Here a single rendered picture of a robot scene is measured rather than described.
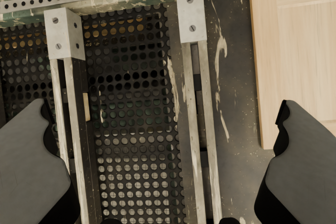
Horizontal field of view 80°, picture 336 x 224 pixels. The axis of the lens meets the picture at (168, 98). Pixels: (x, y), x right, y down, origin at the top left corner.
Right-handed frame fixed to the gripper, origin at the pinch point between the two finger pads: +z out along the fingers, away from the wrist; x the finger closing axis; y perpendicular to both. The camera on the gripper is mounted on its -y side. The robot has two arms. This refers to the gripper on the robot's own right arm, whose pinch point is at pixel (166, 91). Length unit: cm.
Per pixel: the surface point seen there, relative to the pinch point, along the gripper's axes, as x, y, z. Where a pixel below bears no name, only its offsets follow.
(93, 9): -19, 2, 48
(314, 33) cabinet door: 36, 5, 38
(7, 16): -43, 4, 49
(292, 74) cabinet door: 31.7, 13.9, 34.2
